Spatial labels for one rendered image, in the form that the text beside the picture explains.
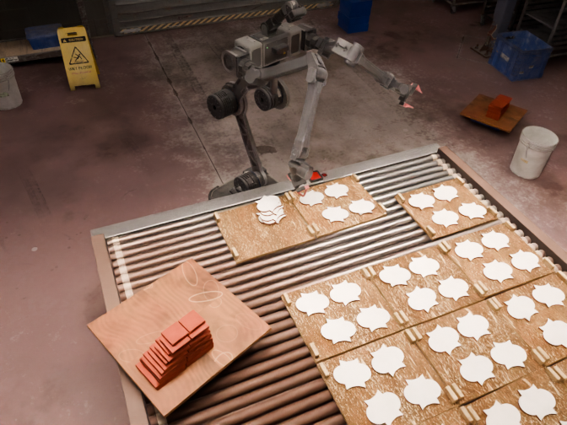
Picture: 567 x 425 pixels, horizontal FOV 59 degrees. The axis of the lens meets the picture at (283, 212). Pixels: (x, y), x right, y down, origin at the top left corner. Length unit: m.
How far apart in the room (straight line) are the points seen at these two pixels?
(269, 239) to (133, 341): 0.82
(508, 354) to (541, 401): 0.20
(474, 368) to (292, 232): 1.01
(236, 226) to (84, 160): 2.46
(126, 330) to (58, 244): 2.02
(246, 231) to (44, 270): 1.79
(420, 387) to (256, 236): 1.01
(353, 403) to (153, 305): 0.85
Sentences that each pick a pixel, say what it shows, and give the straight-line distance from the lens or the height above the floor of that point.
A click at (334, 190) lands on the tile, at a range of 2.70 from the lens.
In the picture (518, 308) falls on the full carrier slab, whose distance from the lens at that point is 2.41.
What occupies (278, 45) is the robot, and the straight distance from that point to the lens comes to 2.89.
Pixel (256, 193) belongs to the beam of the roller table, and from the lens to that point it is 2.70.
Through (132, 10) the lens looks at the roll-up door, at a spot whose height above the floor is 0.29.
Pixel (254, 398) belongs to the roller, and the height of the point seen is 0.92.
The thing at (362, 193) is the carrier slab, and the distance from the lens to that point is 2.73.
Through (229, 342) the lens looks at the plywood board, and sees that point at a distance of 1.95.
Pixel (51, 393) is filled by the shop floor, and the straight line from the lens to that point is 3.24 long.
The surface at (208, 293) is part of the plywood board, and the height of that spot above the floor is 1.04.
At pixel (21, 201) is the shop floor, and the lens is 4.45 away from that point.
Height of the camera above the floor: 2.68
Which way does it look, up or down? 43 degrees down
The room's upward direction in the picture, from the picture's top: 2 degrees clockwise
